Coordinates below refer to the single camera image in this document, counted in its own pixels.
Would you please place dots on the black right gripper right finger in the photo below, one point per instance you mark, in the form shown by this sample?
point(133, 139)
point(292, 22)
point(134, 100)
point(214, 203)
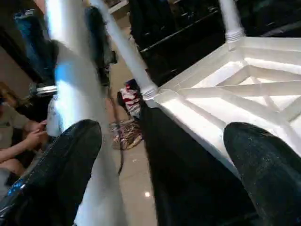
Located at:
point(273, 183)

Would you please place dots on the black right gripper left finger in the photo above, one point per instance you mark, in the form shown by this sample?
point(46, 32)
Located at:
point(51, 183)

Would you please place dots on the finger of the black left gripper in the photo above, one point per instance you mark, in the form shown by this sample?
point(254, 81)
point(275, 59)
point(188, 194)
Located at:
point(102, 42)
point(37, 42)

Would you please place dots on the white plastic table leg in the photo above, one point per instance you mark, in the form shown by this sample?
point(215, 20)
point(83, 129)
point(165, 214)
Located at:
point(231, 21)
point(75, 84)
point(127, 52)

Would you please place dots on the white plastic table top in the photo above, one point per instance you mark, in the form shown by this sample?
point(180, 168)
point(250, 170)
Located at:
point(225, 94)

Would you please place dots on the person in black clothes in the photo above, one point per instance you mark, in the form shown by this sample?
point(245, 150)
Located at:
point(19, 141)

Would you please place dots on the red white striped cloth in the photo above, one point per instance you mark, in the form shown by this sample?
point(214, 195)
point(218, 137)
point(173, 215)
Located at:
point(131, 99)

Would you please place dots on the red patterned slipper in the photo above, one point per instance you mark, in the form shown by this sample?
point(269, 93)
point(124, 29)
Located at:
point(127, 136)

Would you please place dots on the black work mat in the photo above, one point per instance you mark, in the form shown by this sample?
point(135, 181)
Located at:
point(178, 165)

